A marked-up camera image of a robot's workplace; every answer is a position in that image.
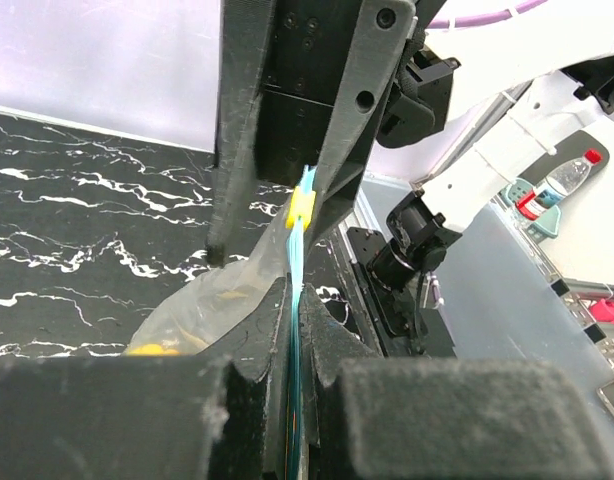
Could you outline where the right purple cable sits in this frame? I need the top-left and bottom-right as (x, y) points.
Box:
(429, 0), (548, 31)

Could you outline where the clear plastic water bottle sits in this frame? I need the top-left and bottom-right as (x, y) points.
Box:
(515, 149), (603, 222)

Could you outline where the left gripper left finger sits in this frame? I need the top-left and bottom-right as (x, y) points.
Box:
(0, 279), (290, 479)

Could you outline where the blue zip clear bag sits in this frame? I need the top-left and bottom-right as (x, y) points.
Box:
(126, 167), (316, 479)

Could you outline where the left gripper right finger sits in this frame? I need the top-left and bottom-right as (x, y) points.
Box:
(300, 287), (610, 479)

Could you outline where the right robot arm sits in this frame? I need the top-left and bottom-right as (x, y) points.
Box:
(206, 1), (614, 291)

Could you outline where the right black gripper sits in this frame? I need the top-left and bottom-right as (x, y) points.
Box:
(206, 1), (457, 265)

